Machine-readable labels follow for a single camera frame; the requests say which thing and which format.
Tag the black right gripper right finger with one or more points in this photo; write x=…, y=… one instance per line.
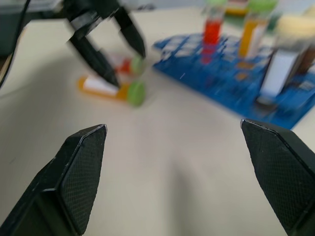
x=283, y=172

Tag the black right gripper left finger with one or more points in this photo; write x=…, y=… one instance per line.
x=73, y=177

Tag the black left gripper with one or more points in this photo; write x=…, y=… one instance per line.
x=83, y=14

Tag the blue test tube rack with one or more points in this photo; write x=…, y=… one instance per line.
x=229, y=78

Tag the red liquid tube, green cap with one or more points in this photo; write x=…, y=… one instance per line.
x=129, y=66
x=212, y=29

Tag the yellow liquid tube, green cap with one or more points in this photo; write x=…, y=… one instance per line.
x=253, y=34
x=105, y=88

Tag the brown liquid tube, cream cap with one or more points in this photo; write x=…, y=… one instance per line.
x=278, y=71

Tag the dark grey device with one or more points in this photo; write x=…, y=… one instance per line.
x=12, y=27

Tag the yellow and green object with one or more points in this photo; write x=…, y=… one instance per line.
x=236, y=10

